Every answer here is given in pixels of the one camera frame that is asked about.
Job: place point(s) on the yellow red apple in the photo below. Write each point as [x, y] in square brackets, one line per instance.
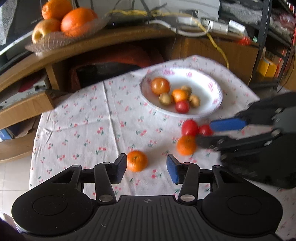
[45, 27]

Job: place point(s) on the large orange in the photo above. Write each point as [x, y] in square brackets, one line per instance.
[56, 9]
[73, 24]

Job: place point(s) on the small brown longan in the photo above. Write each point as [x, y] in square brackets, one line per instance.
[187, 89]

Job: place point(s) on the white floral plate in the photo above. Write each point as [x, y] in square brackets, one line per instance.
[202, 85]

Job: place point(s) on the glass fruit dish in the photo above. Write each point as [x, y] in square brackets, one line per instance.
[57, 40]

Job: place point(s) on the red cherry tomato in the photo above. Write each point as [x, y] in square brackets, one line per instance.
[205, 130]
[190, 128]
[182, 106]

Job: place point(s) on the black television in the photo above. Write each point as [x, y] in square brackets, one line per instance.
[27, 15]

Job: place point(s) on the large orange persimmon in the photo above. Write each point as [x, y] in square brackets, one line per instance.
[160, 85]

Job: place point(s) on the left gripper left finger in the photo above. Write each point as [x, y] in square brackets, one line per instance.
[106, 174]

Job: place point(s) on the small orange tangerine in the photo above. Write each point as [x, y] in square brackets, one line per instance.
[179, 95]

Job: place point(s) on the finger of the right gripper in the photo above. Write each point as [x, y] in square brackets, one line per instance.
[230, 124]
[219, 143]

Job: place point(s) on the black metal shelf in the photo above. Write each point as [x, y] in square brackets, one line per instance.
[271, 25]

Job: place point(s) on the large orange front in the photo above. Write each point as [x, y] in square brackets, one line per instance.
[73, 24]

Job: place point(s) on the white modem box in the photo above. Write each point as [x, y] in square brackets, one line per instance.
[236, 27]

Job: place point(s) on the black wifi router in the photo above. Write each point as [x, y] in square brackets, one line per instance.
[134, 13]

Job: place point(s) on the large orange top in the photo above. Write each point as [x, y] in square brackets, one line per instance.
[56, 9]

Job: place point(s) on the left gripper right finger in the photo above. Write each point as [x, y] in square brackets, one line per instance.
[187, 174]

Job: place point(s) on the small red ornament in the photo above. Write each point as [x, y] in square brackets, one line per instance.
[245, 41]

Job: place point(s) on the cherry print tablecloth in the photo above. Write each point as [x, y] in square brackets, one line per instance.
[98, 123]

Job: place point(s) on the yellow box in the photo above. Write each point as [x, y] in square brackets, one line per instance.
[266, 68]

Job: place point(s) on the white power strip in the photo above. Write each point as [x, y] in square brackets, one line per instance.
[215, 26]

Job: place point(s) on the wooden tv stand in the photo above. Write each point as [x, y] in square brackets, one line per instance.
[143, 45]

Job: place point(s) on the white lace cover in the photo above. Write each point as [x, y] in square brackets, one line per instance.
[7, 12]

